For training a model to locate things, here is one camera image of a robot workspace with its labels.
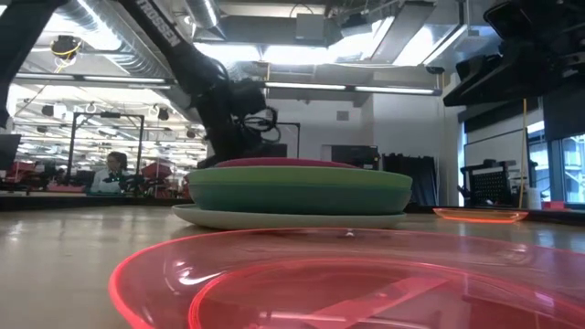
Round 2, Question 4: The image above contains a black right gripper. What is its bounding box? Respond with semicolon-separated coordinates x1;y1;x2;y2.
442;0;585;107

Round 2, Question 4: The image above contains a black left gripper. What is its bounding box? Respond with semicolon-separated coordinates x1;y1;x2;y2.
196;80;280;169

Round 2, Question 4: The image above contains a magenta plastic plate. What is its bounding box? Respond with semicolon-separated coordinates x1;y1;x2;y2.
213;157;360;170

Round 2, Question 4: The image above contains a light green plastic plate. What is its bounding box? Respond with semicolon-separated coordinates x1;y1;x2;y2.
186;165;414;191

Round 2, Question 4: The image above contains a cream plastic plate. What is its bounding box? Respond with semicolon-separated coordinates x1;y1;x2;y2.
171;203;408;231

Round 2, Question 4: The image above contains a teal plastic plate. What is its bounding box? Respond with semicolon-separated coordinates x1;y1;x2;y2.
188;183;412;217

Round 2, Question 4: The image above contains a translucent red plastic plate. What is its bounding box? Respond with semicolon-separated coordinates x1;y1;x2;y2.
108;227;585;329

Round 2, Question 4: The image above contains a translucent orange plastic plate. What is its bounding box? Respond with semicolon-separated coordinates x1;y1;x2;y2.
432;207;530;225

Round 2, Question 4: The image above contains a dark grey door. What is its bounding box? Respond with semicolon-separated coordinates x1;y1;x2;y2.
258;143;289;160

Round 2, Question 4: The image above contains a large red bin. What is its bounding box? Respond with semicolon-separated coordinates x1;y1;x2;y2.
140;162;175;198

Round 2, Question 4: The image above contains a black perforated cart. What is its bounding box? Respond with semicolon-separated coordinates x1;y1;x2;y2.
458;158;518;207

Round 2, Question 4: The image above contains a person seated at desk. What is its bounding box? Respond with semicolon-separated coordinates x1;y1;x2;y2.
89;151;130;195

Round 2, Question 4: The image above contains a white paper roll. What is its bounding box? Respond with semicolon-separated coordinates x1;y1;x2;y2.
526;186;543;210

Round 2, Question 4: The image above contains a black curtain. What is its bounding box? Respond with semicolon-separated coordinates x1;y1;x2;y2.
382;154;439;207

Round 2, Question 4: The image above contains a long ceiling light bar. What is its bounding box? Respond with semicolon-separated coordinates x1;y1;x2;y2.
13;71;443;97

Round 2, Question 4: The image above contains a dark monitor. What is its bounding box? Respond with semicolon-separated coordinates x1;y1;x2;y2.
0;133;22;173

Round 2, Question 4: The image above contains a small black rig frame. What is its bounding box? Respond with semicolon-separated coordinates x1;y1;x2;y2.
273;121;302;160

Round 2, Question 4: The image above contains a dark wall cabinet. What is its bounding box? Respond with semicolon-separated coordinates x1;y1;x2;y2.
330;144;381;171

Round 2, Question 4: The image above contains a large black rig frame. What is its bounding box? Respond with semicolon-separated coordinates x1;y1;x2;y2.
67;111;145;186

